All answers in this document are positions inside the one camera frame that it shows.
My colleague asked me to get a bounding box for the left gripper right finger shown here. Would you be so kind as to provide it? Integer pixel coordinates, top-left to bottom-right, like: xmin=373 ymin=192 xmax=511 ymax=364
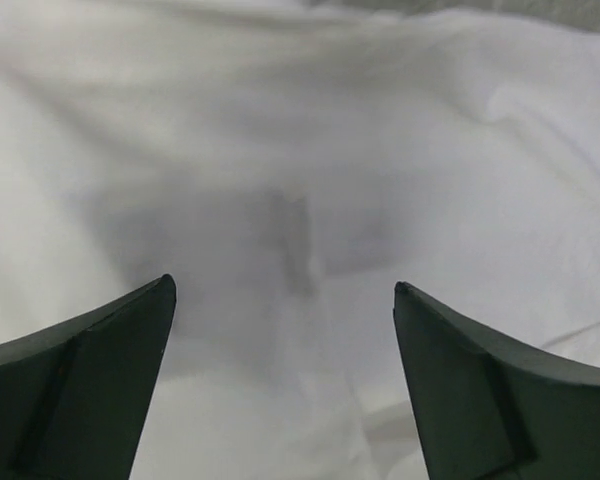
xmin=393 ymin=282 xmax=600 ymax=479

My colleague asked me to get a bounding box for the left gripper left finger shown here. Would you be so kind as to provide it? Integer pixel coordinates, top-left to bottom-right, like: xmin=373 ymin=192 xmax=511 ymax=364
xmin=0 ymin=275 xmax=176 ymax=480

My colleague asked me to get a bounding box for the white t shirt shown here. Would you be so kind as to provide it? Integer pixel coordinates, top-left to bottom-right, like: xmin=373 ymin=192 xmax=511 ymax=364
xmin=0 ymin=1 xmax=600 ymax=479

